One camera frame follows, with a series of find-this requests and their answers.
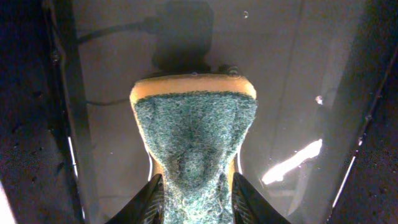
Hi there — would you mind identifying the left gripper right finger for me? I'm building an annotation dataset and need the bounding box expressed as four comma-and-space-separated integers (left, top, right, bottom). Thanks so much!
231, 172, 290, 224

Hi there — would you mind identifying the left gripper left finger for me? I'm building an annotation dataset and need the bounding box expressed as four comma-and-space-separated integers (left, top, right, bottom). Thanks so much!
106, 174, 164, 224

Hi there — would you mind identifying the green yellow sponge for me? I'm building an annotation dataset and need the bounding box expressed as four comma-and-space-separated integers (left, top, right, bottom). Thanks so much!
129, 74, 257, 223

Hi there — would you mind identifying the black plastic tray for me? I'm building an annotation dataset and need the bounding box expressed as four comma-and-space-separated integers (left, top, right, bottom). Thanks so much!
1, 0, 397, 223

